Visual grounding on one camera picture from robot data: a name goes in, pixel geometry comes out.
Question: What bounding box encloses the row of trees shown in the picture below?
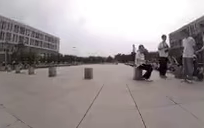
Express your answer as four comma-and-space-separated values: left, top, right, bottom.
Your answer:
39, 51, 161, 65

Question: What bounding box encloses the short concrete bollard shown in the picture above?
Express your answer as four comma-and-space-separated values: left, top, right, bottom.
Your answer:
133, 67, 144, 81
83, 67, 94, 80
14, 65, 22, 74
27, 66, 36, 76
48, 66, 58, 78

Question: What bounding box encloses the grey paved plaza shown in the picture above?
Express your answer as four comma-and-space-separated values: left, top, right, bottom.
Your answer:
0, 63, 204, 128

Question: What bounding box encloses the long pale office building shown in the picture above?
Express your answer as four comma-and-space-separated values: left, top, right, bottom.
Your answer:
0, 12, 61, 66

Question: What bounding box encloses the grey office building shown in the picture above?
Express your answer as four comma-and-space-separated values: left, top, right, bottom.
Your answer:
168, 10, 204, 64

